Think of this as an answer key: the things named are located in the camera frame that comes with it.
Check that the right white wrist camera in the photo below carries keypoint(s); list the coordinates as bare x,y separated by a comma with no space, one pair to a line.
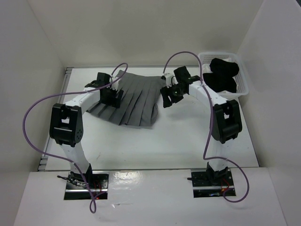
169,79

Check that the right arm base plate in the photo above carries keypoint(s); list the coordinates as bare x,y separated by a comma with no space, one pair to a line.
204,188

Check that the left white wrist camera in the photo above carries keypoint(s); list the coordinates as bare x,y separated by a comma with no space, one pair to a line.
114,83

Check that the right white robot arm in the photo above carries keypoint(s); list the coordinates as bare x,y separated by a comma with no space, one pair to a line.
225,119

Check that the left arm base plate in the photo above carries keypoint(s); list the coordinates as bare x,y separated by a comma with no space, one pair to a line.
77,190

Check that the white plastic basket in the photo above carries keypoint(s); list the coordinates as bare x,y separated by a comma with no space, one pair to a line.
240,79

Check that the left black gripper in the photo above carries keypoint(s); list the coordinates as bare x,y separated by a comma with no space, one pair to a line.
114,101

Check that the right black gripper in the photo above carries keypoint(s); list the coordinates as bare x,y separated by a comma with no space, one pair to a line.
165,92

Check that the aluminium table edge rail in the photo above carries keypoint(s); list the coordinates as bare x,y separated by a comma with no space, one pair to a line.
56,130

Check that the black skirt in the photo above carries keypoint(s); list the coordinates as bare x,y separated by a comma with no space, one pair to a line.
221,77

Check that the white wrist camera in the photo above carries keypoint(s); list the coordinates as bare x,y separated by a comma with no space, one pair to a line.
114,83
169,79

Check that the white garment in basket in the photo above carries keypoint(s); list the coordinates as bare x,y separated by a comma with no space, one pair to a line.
207,69

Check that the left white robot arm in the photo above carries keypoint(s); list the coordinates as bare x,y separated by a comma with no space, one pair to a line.
66,125

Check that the grey pleated skirt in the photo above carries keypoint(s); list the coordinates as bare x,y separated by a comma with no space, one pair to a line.
138,106

